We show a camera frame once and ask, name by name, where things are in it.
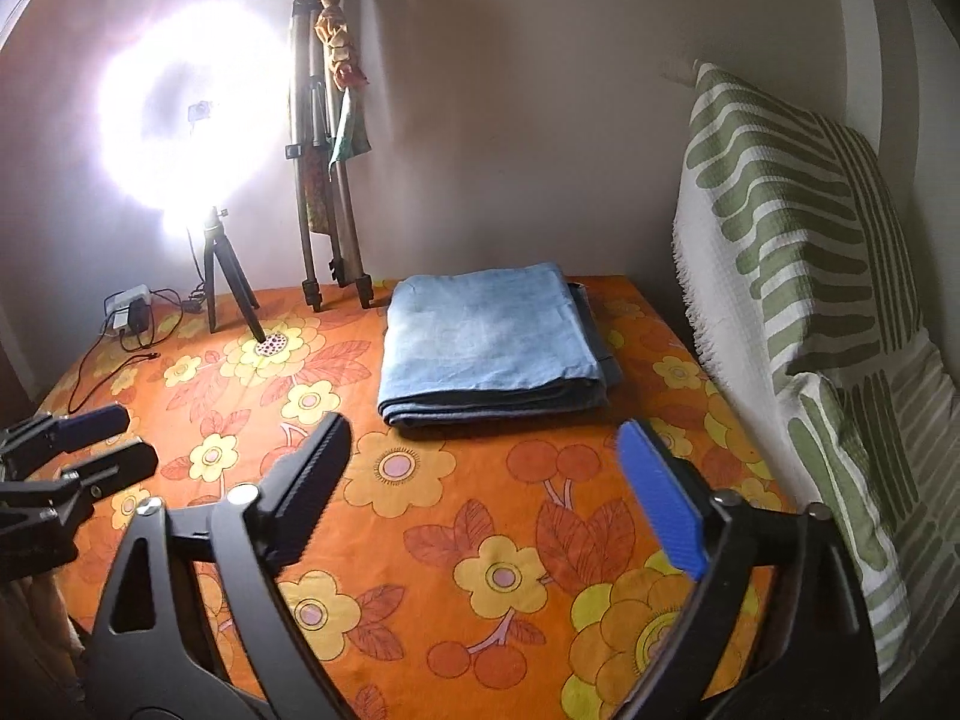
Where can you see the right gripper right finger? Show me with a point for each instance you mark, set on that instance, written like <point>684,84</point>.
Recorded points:
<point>672,494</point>

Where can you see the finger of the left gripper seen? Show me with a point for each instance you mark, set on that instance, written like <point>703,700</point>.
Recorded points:
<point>119,468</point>
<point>30,444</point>

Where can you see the bright ring light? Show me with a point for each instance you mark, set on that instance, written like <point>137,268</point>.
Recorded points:
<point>194,109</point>

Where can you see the orange floral bedsheet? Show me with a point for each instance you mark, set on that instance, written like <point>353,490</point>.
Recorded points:
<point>493,570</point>

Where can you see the small black tripod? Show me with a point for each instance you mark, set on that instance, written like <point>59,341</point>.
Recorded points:
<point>218,252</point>

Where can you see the colourful cloth on tripod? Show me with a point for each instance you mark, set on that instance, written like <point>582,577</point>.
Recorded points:
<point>326,104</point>

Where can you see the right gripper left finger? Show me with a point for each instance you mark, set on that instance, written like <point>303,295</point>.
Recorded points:
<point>296,490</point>

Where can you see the white power strip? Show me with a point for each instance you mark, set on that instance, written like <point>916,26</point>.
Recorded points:
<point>115,307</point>

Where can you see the green striped white pillow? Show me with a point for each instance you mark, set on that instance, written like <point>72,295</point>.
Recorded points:
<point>801,295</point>

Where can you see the light blue denim pants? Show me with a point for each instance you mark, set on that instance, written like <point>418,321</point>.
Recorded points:
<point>492,344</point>

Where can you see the black power adapter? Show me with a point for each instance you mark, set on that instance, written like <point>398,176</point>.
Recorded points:
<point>138,316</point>

